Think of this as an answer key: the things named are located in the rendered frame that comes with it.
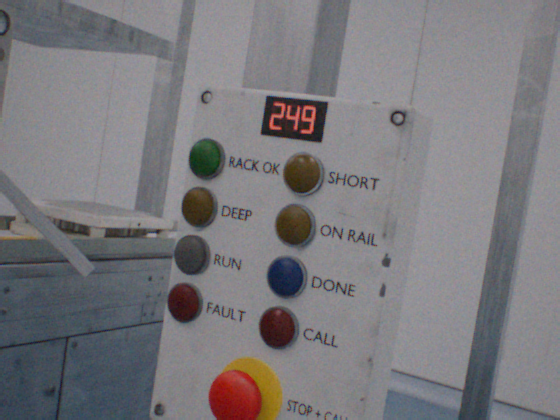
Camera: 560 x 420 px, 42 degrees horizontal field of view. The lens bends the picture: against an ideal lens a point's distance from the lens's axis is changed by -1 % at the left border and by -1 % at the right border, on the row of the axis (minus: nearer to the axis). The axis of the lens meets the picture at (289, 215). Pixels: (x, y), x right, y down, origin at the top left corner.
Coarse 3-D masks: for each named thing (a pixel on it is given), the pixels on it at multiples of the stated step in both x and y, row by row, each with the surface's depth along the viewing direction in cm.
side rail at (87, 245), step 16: (0, 240) 119; (16, 240) 123; (32, 240) 126; (48, 240) 129; (80, 240) 136; (96, 240) 140; (112, 240) 144; (128, 240) 149; (144, 240) 153; (160, 240) 158; (0, 256) 120; (16, 256) 123; (32, 256) 126; (48, 256) 130
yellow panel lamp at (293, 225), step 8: (288, 208) 50; (296, 208) 50; (280, 216) 51; (288, 216) 50; (296, 216) 50; (304, 216) 50; (280, 224) 51; (288, 224) 50; (296, 224) 50; (304, 224) 50; (280, 232) 51; (288, 232) 50; (296, 232) 50; (304, 232) 50; (288, 240) 50; (296, 240) 50; (304, 240) 50
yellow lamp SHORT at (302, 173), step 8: (296, 160) 50; (304, 160) 50; (312, 160) 50; (288, 168) 50; (296, 168) 50; (304, 168) 50; (312, 168) 50; (288, 176) 50; (296, 176) 50; (304, 176) 50; (312, 176) 50; (288, 184) 50; (296, 184) 50; (304, 184) 50; (312, 184) 50; (296, 192) 50; (304, 192) 50
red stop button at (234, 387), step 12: (228, 372) 50; (240, 372) 50; (216, 384) 50; (228, 384) 50; (240, 384) 49; (252, 384) 49; (216, 396) 50; (228, 396) 50; (240, 396) 49; (252, 396) 49; (216, 408) 50; (228, 408) 49; (240, 408) 49; (252, 408) 49
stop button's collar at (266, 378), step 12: (240, 360) 52; (252, 360) 52; (252, 372) 52; (264, 372) 51; (264, 384) 51; (276, 384) 51; (264, 396) 51; (276, 396) 51; (264, 408) 51; (276, 408) 51; (312, 408) 50
